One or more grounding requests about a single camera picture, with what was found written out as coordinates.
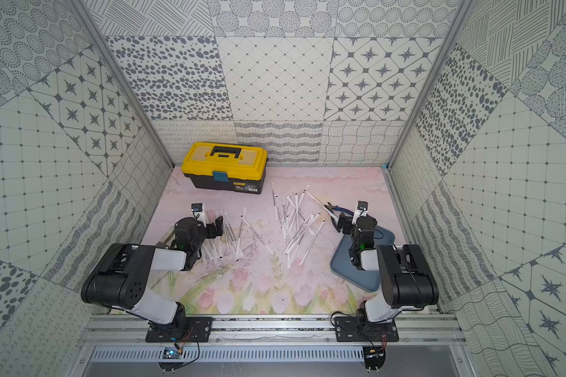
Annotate blue plastic storage tray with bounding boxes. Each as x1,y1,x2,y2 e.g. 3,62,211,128
329,225,398,293

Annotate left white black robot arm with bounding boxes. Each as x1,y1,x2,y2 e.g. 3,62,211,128
81,216,223,330

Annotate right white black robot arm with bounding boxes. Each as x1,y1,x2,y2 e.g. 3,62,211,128
333,207,440,325

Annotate white wrapped straw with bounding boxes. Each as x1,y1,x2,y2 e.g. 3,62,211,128
300,219,325,265
271,182,280,221
241,216,275,255

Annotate yellow black toolbox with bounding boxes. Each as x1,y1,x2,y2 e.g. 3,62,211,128
181,142,268,195

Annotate pink floral table mat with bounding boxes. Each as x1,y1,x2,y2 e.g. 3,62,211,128
142,167,406,314

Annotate right controller board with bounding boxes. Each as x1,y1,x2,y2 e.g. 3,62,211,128
363,347,387,372

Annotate controller board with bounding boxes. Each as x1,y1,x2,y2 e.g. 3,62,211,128
162,347,182,362
363,347,387,372

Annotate left controller board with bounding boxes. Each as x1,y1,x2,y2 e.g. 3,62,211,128
162,347,182,362

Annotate blue handled pliers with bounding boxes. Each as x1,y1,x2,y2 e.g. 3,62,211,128
325,202,354,216

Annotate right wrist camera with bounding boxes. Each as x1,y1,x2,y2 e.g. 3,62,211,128
357,201,368,211

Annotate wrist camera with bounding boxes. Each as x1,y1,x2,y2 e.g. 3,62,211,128
191,203,204,217
357,201,368,211

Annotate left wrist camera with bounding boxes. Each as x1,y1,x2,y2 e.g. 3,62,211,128
191,203,204,217

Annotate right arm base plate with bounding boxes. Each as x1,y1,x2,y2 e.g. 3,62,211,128
330,315,399,343

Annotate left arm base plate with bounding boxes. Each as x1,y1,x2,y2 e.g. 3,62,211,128
145,317,214,343

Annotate aluminium mounting rail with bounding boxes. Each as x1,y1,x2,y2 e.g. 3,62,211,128
79,314,467,347

